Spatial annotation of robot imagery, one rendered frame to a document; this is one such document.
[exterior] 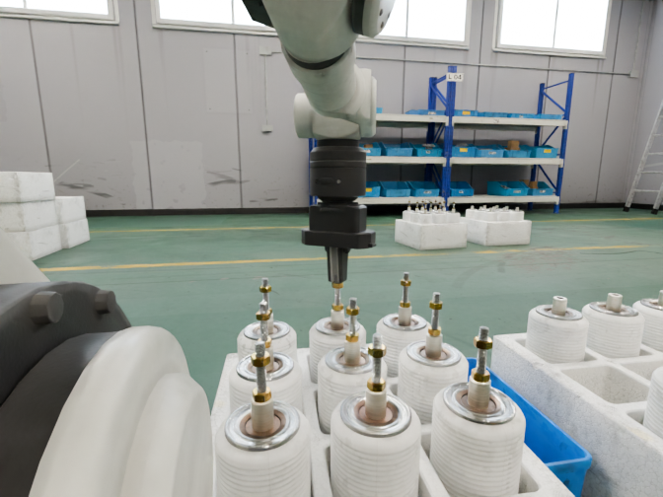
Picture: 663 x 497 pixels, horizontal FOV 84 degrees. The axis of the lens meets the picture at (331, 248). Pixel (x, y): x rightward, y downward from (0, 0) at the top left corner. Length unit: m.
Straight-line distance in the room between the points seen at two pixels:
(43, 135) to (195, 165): 1.86
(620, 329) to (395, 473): 0.56
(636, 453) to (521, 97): 6.48
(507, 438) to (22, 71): 6.22
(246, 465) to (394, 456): 0.14
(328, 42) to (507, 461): 0.44
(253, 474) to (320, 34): 0.39
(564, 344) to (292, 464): 0.54
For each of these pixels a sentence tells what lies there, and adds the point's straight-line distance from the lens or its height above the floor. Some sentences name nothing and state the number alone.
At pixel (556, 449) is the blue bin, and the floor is 0.09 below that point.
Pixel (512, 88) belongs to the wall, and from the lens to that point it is 6.85.
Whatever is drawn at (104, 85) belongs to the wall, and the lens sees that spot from 5.91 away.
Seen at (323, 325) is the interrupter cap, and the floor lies 0.25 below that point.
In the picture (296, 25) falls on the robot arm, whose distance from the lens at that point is 0.36.
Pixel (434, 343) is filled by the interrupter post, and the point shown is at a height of 0.27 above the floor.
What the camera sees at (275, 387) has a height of 0.25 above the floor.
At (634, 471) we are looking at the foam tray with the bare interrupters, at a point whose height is 0.13.
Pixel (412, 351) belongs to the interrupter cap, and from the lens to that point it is 0.56.
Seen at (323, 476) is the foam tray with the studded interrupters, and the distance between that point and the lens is 0.47.
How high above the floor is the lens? 0.50
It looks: 11 degrees down
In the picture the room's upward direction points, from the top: straight up
